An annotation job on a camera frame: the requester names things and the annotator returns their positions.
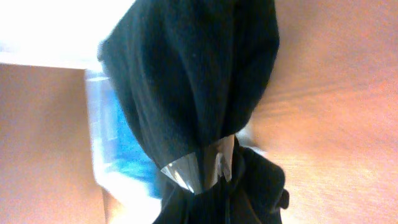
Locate small black taped cloth bundle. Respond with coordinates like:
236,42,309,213
99,0,289,223

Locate dark blue jeans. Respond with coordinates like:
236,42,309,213
106,90,162,199

